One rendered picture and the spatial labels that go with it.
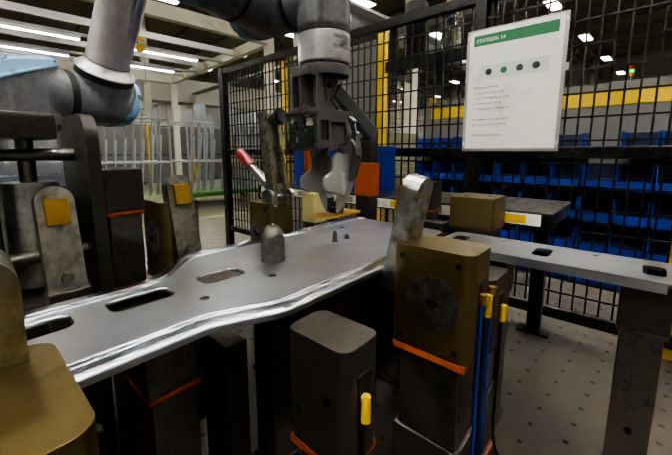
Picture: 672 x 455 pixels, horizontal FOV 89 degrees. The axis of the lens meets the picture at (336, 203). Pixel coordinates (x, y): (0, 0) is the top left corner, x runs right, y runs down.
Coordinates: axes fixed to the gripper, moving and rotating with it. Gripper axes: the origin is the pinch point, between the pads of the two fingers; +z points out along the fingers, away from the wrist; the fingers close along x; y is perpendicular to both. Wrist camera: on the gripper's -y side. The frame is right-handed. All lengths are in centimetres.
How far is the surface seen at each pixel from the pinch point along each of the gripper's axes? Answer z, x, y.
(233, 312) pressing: 6.3, 8.7, 24.4
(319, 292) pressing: 6.5, 11.4, 15.8
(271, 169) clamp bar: -5.0, -13.9, 1.6
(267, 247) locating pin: 4.0, 0.5, 14.1
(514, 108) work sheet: -18, 11, -55
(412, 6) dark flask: -52, -22, -62
